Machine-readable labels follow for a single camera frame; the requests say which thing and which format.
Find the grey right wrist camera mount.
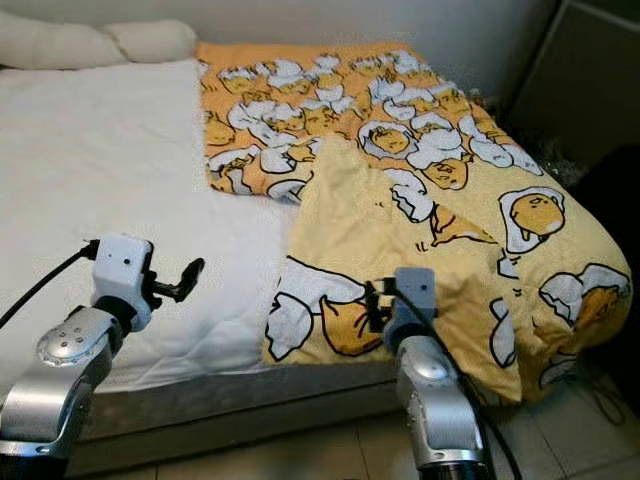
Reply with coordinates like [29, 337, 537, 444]
[390, 267, 439, 341]

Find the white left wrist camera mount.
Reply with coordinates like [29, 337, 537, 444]
[90, 233, 156, 333]

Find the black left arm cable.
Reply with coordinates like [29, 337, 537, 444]
[0, 240, 101, 331]

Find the grey bed base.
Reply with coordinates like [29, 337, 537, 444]
[60, 358, 406, 476]

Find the yellow cartoon print blanket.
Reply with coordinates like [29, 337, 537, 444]
[195, 40, 633, 406]

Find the dark cabinet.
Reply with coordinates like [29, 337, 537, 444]
[505, 0, 640, 171]

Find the white quilted mattress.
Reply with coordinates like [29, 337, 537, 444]
[0, 58, 326, 396]

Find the long beige pillow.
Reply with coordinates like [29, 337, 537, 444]
[0, 10, 136, 71]

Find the small beige pillow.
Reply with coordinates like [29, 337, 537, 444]
[105, 20, 199, 63]

